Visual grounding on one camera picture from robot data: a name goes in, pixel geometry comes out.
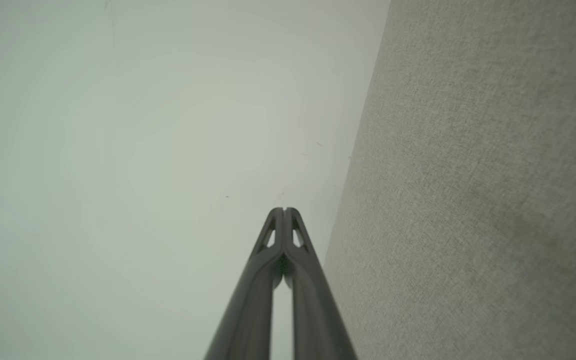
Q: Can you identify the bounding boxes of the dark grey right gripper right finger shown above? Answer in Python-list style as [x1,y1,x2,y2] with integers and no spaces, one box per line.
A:
[284,207,358,360]

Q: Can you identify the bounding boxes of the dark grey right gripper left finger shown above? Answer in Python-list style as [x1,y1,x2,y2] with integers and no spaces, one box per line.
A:
[204,207,285,360]

